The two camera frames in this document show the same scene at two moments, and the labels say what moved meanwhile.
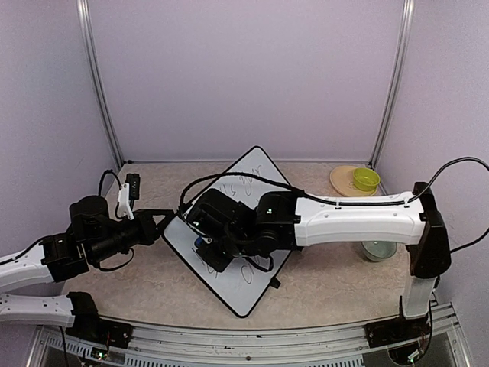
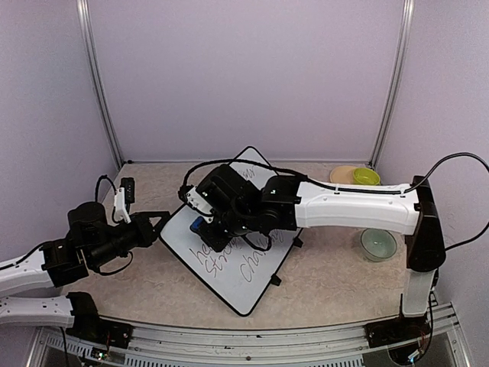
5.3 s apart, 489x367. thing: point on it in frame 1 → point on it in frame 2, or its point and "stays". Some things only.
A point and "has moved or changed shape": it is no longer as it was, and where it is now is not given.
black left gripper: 148,231 stays
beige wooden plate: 342,181 stays
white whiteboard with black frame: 239,284 stays
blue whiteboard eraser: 199,241 has moved or changed shape
